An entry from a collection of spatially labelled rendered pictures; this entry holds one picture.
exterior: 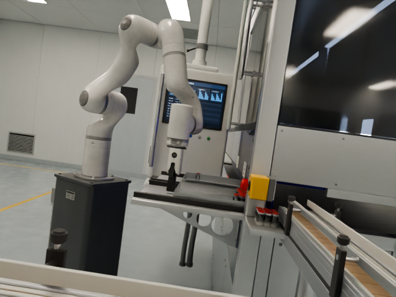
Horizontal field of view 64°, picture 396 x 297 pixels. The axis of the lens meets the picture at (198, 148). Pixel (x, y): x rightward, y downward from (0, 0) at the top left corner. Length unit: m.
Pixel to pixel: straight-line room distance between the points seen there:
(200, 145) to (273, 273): 1.14
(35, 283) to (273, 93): 0.88
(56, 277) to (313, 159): 0.90
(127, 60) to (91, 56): 5.87
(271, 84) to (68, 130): 6.46
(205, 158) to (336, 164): 1.13
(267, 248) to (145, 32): 0.96
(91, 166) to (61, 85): 5.96
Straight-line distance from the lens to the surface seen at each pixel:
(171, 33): 1.28
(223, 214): 1.12
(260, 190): 1.01
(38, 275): 0.42
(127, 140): 6.87
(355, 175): 1.18
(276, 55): 1.12
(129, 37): 1.37
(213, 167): 2.12
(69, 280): 0.41
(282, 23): 1.16
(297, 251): 0.88
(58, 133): 7.41
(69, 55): 7.48
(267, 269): 1.19
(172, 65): 1.23
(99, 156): 1.54
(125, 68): 1.45
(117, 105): 1.56
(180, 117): 1.16
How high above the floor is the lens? 1.14
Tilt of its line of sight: 3 degrees down
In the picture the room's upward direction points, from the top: 8 degrees clockwise
